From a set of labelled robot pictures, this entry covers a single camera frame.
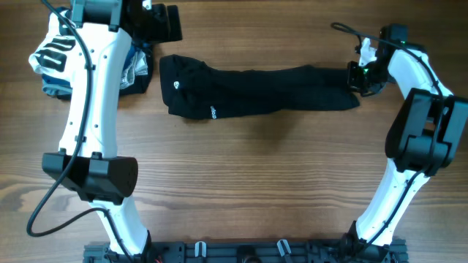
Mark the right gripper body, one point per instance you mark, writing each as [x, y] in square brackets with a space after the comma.
[354, 78]

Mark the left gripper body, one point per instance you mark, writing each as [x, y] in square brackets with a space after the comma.
[156, 27]

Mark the black t-shirt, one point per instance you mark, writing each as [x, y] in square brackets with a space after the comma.
[192, 89]

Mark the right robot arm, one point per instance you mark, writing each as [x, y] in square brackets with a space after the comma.
[423, 138]

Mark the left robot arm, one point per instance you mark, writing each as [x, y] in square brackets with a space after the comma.
[86, 161]

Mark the white black printed shirt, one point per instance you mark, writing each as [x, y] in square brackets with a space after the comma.
[56, 53]

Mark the blue folded garment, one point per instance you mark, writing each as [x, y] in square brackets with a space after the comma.
[135, 77]

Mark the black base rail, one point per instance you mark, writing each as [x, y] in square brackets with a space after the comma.
[280, 251]

